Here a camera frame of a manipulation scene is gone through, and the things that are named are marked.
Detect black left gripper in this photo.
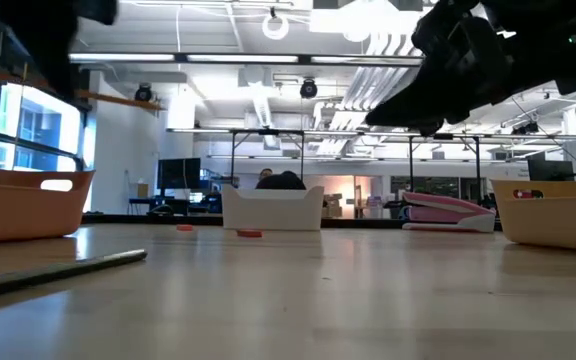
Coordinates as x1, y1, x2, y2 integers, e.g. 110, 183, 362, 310
0, 0, 81, 102

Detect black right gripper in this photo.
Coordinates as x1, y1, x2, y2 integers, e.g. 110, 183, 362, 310
365, 0, 576, 138

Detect ceiling strip light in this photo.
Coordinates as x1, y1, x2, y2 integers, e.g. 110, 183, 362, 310
186, 53, 300, 64
69, 53, 176, 63

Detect black ceiling spotlight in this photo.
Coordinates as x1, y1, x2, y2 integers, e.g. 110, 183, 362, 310
133, 82, 154, 105
299, 77, 319, 100

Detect pink and white stapler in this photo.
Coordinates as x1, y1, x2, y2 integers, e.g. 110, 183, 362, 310
400, 190, 498, 234

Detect stacked cardboard boxes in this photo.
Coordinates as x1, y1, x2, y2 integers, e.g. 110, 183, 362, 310
323, 192, 345, 219

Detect black computer monitor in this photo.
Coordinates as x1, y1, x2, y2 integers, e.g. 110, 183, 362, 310
527, 159, 576, 182
156, 157, 203, 192

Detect orange plastic bin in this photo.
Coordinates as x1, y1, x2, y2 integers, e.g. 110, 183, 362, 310
0, 165, 97, 245

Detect dark office desk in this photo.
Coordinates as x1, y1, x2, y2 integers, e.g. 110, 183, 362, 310
127, 196, 192, 217

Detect pale yellow plastic bin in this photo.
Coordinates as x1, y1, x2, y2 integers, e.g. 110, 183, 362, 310
489, 178, 576, 255

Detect white plastic bin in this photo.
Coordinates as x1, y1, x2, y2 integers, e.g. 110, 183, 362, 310
220, 184, 326, 232

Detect dark grey pencil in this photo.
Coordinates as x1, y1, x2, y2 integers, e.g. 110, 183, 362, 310
0, 248, 149, 302

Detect black table frame rail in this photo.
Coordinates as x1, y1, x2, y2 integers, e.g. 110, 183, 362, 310
81, 212, 500, 230

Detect white ring light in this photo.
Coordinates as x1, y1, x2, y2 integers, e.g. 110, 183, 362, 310
261, 11, 291, 42

